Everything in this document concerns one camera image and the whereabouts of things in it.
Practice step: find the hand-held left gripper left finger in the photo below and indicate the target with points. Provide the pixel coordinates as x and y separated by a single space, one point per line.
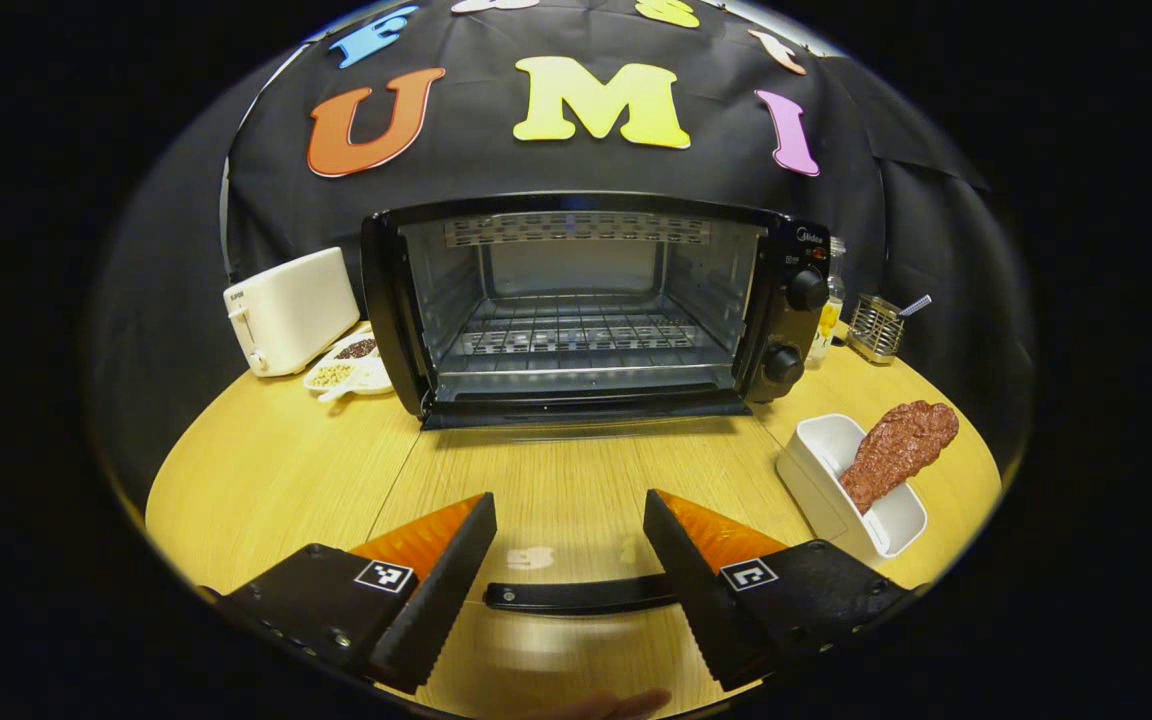
441 595

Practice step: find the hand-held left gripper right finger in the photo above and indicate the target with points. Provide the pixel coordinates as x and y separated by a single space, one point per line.
701 595

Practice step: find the brown meat piece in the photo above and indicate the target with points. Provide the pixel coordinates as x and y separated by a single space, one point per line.
896 450

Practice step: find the black electric oven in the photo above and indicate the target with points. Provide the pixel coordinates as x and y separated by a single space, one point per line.
786 330

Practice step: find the metal oven rack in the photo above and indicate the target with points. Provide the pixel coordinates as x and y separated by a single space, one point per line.
576 335

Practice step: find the white rectangular tray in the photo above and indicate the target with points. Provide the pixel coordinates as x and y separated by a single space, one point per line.
816 470

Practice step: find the white divided grain dish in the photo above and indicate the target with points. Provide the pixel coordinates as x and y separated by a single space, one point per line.
348 370

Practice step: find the clear glass bottle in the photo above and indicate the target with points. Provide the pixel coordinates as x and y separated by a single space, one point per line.
828 315

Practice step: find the white toaster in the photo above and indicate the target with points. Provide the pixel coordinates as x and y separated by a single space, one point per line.
296 310

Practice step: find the metal spoon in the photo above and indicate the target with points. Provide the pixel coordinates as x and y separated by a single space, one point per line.
916 305

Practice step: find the black backdrop cloth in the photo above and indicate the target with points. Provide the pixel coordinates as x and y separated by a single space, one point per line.
556 165

